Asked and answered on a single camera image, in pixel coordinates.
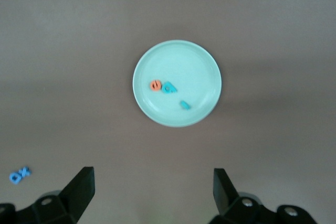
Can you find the blue foam letter x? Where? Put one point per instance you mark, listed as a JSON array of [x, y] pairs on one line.
[[25, 172]]

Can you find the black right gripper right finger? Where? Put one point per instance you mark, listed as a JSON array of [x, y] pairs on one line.
[[236, 208]]

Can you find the orange foam letter e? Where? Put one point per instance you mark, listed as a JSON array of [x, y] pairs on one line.
[[151, 85]]

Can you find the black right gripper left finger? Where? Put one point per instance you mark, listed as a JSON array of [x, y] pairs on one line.
[[71, 203]]

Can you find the teal foam letter r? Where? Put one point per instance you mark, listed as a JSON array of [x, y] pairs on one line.
[[185, 105]]

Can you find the teal foam letter d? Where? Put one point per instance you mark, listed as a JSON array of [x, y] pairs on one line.
[[172, 90]]

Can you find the blue foam letter D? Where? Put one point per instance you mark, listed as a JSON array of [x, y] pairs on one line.
[[11, 177]]

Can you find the light green plate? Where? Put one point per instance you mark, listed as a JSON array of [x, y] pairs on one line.
[[183, 64]]

